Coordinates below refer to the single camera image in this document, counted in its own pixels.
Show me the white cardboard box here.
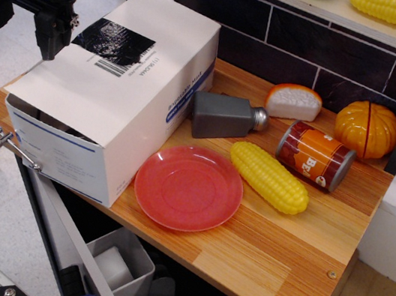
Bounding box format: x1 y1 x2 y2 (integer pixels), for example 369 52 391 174
6 0 221 208

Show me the grey salt shaker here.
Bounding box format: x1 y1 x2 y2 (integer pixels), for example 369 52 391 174
191 91 269 139

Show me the red plastic plate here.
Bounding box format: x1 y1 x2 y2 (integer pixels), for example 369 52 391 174
133 145 244 232

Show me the white roll in bin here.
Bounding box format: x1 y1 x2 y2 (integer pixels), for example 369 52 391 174
94 247 134 291

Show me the grey plastic bin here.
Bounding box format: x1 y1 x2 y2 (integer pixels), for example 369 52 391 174
87 227 155 296

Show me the toy bread slice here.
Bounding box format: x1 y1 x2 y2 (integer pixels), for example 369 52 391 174
265 83 323 121

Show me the yellow toy corn cob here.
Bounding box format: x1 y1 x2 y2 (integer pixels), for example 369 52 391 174
230 141 310 215

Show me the toy beans can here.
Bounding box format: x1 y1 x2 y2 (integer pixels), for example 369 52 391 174
275 120 356 192

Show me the orange toy pumpkin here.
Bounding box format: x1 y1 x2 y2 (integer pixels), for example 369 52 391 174
334 100 396 159

